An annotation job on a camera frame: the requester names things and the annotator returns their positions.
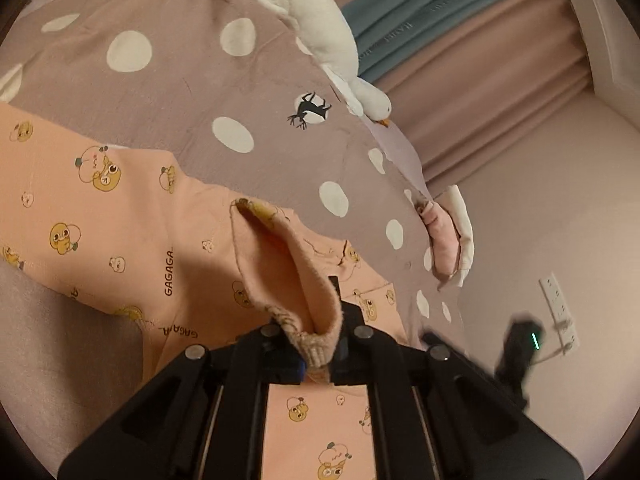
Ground white door frame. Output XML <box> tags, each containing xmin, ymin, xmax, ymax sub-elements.
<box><xmin>550</xmin><ymin>0</ymin><xmax>640</xmax><ymax>128</ymax></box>

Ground orange cartoon print shirt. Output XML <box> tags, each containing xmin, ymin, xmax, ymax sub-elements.
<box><xmin>0</xmin><ymin>102</ymin><xmax>402</xmax><ymax>480</ymax></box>

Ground pink cloth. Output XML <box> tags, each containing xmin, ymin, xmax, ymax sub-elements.
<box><xmin>419</xmin><ymin>200</ymin><xmax>462</xmax><ymax>281</ymax></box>

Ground white cloth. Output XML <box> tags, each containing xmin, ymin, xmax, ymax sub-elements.
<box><xmin>436</xmin><ymin>185</ymin><xmax>474</xmax><ymax>288</ymax></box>

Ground teal curtain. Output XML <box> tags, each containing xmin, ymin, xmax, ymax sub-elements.
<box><xmin>341</xmin><ymin>0</ymin><xmax>557</xmax><ymax>82</ymax></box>

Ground white goose plush toy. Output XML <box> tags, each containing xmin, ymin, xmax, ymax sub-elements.
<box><xmin>239</xmin><ymin>0</ymin><xmax>392</xmax><ymax>127</ymax></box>

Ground white power strip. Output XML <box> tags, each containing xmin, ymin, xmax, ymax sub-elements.
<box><xmin>538</xmin><ymin>273</ymin><xmax>581</xmax><ymax>357</ymax></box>

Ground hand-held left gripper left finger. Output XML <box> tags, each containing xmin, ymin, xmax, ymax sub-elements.
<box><xmin>57</xmin><ymin>324</ymin><xmax>307</xmax><ymax>480</ymax></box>

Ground mauve polka dot blanket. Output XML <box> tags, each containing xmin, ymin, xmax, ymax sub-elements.
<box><xmin>0</xmin><ymin>0</ymin><xmax>473</xmax><ymax>461</ymax></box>

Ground pink curtain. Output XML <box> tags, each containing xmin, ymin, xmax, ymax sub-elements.
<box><xmin>300</xmin><ymin>0</ymin><xmax>603</xmax><ymax>198</ymax></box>

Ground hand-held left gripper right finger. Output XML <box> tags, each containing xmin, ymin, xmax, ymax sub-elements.
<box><xmin>327</xmin><ymin>275</ymin><xmax>585</xmax><ymax>480</ymax></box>

